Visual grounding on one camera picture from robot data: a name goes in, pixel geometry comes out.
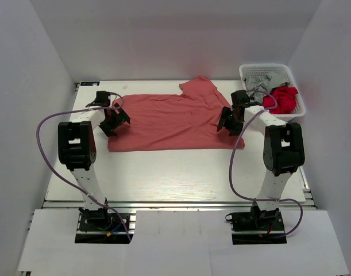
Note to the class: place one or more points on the blue label sticker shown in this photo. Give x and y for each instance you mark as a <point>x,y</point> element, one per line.
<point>90,83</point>

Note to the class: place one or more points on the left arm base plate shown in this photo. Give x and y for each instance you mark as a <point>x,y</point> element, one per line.
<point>103,227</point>

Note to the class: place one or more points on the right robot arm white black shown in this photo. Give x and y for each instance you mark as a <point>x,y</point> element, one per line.
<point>283,150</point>

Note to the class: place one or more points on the white plastic basket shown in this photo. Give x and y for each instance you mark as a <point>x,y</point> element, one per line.
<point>259,70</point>

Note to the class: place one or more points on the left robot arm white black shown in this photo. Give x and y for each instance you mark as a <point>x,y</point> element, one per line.
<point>77,149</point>

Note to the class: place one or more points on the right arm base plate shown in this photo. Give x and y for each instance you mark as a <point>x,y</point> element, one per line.
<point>257,227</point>

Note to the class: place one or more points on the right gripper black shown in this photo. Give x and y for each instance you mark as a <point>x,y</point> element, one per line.
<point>227,112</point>

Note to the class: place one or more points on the grey t-shirt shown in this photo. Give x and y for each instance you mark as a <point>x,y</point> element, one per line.
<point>257,87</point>

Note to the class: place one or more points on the bright red t-shirt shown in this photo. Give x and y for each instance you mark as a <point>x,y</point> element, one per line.
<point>286,100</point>

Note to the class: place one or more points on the aluminium table rail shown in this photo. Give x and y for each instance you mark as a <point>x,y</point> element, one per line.
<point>149,205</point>

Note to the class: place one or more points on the salmon pink t-shirt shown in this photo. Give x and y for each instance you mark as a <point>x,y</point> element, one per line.
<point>183,121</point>

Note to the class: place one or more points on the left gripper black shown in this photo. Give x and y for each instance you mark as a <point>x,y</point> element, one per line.
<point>122,117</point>

